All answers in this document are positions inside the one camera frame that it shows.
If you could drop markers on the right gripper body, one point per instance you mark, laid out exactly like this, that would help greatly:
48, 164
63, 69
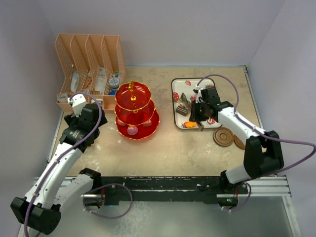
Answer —
203, 113

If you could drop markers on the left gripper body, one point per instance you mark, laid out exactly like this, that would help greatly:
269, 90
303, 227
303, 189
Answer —
72, 120

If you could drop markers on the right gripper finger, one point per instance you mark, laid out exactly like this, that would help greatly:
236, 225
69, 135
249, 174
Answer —
195, 110
200, 126

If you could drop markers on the chocolate cake slice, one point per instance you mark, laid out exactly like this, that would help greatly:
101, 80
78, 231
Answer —
181, 110

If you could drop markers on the white strawberry enamel tray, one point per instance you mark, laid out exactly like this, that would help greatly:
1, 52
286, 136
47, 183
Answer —
187, 86

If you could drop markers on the pink peach pastry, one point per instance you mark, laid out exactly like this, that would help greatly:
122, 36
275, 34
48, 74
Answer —
120, 123

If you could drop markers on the pink heart cake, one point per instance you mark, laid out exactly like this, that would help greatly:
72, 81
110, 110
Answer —
147, 123

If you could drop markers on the red three-tier cake stand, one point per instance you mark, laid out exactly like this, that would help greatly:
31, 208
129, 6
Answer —
134, 107

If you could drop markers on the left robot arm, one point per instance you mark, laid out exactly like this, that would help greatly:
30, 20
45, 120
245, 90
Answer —
41, 207

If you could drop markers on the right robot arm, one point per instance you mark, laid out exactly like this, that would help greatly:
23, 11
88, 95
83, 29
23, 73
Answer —
262, 154

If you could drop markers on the lower orange fish pastry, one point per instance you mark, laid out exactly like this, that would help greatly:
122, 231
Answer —
189, 124

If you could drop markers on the left brown round coaster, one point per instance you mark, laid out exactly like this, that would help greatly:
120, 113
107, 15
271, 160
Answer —
223, 137

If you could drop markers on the brown round coaster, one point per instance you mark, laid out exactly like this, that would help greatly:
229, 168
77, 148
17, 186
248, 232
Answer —
239, 143
223, 137

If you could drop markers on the small carton box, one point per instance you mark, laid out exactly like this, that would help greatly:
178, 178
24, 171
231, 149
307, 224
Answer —
62, 97

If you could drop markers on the right brown round coaster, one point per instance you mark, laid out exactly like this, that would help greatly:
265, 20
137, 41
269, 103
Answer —
239, 143

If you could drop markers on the white blue tube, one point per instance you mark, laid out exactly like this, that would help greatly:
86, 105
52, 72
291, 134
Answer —
74, 82

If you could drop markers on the peach desk file organizer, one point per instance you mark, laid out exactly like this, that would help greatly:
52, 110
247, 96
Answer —
96, 58

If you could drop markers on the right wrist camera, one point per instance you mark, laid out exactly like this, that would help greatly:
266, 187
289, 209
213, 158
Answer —
198, 96

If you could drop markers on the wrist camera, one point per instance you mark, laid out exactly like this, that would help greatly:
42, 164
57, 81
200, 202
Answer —
198, 96
77, 103

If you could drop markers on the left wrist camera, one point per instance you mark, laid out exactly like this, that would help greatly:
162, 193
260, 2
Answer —
77, 103

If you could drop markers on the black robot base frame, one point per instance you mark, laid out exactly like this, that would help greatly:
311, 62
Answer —
205, 189

